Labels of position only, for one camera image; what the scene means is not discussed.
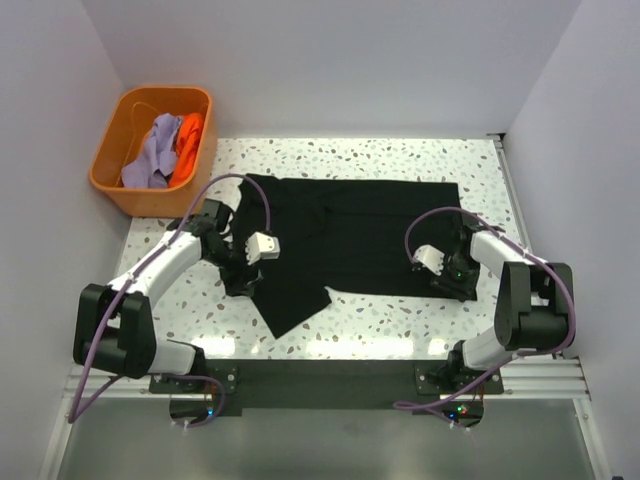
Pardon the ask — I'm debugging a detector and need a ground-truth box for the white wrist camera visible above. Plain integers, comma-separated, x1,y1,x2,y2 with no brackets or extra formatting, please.
245,232,281,265
412,245,445,276

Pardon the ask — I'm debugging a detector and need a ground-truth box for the orange plastic basket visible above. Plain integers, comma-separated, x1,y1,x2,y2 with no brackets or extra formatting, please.
89,86,217,218

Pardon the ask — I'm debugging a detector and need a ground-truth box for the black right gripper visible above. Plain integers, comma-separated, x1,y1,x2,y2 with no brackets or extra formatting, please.
430,255,480,303

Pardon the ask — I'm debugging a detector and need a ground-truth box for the black t shirt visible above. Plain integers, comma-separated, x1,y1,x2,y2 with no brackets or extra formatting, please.
231,174,462,338

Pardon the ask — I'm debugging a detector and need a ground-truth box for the orange t shirt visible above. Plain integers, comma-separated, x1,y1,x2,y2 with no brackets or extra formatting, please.
168,113,204,188

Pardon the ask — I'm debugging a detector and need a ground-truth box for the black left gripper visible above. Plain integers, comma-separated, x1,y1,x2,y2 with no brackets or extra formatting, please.
204,231,264,297

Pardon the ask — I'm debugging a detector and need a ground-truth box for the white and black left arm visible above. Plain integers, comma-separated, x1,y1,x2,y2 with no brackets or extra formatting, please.
72,200,280,392

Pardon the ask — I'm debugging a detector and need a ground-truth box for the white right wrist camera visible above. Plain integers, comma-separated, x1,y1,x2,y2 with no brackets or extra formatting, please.
412,245,445,276

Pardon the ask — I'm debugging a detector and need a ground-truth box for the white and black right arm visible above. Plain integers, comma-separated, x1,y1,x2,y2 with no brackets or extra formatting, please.
413,227,574,393

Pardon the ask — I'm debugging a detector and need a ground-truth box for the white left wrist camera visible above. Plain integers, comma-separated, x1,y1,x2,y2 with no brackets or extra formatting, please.
245,232,281,265

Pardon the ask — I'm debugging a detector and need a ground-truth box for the lavender t shirt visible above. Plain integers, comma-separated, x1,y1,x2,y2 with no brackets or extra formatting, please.
121,113,182,189

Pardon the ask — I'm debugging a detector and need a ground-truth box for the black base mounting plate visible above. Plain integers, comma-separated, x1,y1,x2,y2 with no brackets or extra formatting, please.
149,359,504,426

